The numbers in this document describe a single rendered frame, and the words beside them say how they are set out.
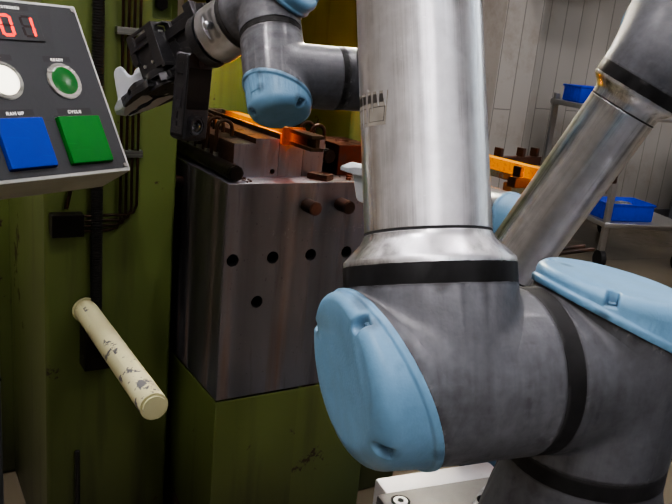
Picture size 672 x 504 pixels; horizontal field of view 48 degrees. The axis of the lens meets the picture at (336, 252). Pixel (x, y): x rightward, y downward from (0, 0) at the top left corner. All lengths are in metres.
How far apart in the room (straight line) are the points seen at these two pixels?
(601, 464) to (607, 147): 0.40
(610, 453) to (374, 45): 0.31
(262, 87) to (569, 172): 0.35
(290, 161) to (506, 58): 3.89
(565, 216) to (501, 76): 4.46
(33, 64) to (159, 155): 0.42
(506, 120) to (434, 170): 4.91
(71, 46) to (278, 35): 0.48
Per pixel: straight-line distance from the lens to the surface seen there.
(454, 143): 0.48
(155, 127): 1.55
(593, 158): 0.85
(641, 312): 0.51
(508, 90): 5.35
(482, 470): 0.83
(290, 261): 1.51
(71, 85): 1.24
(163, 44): 1.04
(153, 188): 1.57
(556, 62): 5.92
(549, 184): 0.86
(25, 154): 1.14
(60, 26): 1.29
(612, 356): 0.52
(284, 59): 0.87
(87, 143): 1.20
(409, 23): 0.50
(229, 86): 1.97
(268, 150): 1.50
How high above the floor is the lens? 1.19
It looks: 16 degrees down
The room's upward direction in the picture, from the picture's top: 6 degrees clockwise
